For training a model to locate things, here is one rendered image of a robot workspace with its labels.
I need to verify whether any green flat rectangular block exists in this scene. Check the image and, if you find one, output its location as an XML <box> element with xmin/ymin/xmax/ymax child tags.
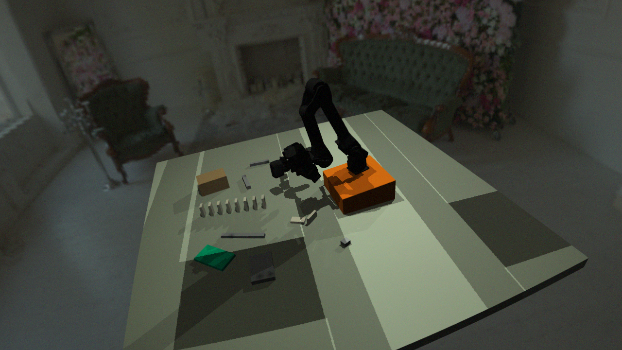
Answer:
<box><xmin>194</xmin><ymin>245</ymin><xmax>236</xmax><ymax>272</ymax></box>

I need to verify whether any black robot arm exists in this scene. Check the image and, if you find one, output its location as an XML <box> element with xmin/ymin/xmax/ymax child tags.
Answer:
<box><xmin>282</xmin><ymin>78</ymin><xmax>369</xmax><ymax>183</ymax></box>

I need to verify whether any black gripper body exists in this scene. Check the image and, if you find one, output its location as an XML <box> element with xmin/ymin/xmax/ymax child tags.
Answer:
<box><xmin>269</xmin><ymin>160</ymin><xmax>300</xmax><ymax>178</ymax></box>

